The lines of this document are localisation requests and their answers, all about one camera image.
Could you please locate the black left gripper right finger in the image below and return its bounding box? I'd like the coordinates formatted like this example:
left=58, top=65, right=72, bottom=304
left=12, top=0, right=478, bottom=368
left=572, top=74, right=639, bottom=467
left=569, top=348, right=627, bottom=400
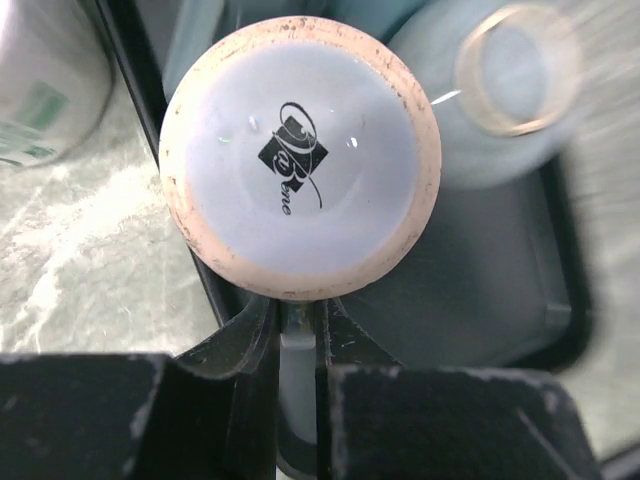
left=315, top=299, right=600, bottom=479

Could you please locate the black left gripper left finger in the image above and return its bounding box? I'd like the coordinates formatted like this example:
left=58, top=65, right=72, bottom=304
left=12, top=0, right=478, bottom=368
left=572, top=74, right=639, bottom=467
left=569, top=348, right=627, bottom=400
left=1, top=297, right=278, bottom=479

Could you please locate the pale grey mug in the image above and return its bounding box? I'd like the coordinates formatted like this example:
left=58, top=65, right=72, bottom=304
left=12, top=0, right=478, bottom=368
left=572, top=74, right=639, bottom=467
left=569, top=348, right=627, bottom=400
left=159, top=15, right=442, bottom=479

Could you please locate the grey-blue mug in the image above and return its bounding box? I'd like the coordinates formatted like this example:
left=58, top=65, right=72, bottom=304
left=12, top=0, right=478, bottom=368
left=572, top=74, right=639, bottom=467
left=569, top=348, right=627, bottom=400
left=162, top=0, right=327, bottom=101

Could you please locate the grey mug white rim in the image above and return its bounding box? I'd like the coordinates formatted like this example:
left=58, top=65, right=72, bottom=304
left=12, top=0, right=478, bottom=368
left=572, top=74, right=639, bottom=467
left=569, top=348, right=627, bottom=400
left=389, top=1, right=583, bottom=190

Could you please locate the light blue mug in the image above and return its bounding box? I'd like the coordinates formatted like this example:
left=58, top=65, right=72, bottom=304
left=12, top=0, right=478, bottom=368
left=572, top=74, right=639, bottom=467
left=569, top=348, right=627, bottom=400
left=327, top=0, right=428, bottom=43

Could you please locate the black tray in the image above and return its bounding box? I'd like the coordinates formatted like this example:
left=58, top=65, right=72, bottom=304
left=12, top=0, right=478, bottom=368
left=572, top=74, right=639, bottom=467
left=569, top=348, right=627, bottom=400
left=97, top=1, right=592, bottom=371

